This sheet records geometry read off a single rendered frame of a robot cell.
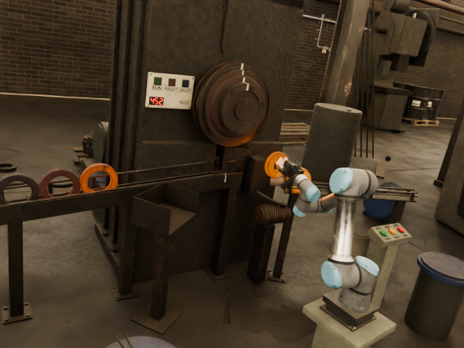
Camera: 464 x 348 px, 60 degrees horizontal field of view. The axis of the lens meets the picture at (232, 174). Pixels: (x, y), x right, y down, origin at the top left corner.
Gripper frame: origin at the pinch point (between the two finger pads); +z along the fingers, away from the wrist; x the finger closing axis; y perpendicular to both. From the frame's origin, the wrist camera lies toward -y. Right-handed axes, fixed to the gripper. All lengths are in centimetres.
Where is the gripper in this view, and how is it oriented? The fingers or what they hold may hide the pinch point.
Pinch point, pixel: (277, 161)
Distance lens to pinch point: 232.8
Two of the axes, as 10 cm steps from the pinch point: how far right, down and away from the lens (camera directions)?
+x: -8.5, 0.3, -5.3
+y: 2.8, -8.2, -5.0
